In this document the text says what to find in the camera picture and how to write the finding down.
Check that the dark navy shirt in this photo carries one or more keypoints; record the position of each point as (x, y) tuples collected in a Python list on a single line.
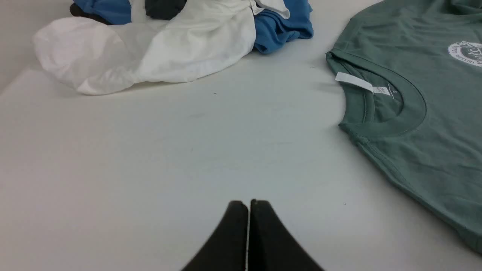
[(118, 12)]

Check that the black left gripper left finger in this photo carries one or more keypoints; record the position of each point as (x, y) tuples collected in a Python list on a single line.
[(225, 250)]

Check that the green long-sleeved shirt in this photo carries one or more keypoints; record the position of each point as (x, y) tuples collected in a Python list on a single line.
[(413, 102)]

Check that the blue shirt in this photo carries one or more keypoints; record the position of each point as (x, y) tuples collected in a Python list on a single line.
[(278, 22)]

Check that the white shirt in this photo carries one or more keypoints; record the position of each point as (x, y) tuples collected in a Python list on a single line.
[(206, 37)]

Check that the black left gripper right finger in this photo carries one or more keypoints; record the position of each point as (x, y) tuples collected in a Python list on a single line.
[(271, 245)]

